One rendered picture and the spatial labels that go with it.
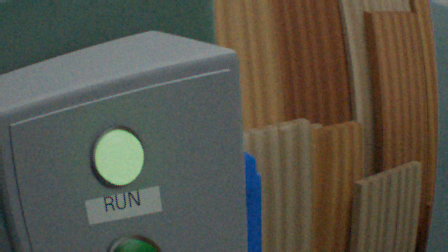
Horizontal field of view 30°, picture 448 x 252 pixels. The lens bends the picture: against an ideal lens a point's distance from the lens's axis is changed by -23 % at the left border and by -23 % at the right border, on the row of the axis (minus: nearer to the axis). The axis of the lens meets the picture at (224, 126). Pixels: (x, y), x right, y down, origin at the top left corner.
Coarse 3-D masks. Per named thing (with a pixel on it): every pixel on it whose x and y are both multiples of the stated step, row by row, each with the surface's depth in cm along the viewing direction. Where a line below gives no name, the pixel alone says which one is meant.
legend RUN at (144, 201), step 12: (132, 192) 33; (144, 192) 33; (156, 192) 33; (96, 204) 32; (108, 204) 32; (120, 204) 32; (132, 204) 33; (144, 204) 33; (156, 204) 33; (96, 216) 32; (108, 216) 32; (120, 216) 32; (132, 216) 33
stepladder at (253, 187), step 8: (248, 160) 125; (248, 168) 125; (248, 176) 126; (256, 176) 127; (248, 184) 126; (256, 184) 127; (248, 192) 128; (256, 192) 129; (248, 200) 129; (256, 200) 129; (248, 208) 129; (256, 208) 130; (248, 216) 129; (256, 216) 130; (248, 224) 130; (256, 224) 130; (248, 232) 130; (256, 232) 131; (248, 240) 130; (256, 240) 131; (248, 248) 131; (256, 248) 131
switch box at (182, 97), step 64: (64, 64) 34; (128, 64) 33; (192, 64) 33; (0, 128) 29; (64, 128) 31; (192, 128) 33; (0, 192) 31; (64, 192) 31; (128, 192) 32; (192, 192) 34
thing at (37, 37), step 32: (0, 0) 34; (32, 0) 35; (64, 0) 36; (96, 0) 37; (128, 0) 38; (160, 0) 39; (192, 0) 39; (0, 32) 34; (32, 32) 35; (64, 32) 36; (96, 32) 37; (128, 32) 38; (192, 32) 40; (0, 64) 35; (32, 64) 36
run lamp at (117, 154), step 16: (112, 128) 31; (128, 128) 32; (96, 144) 31; (112, 144) 31; (128, 144) 31; (96, 160) 31; (112, 160) 31; (128, 160) 32; (112, 176) 31; (128, 176) 32
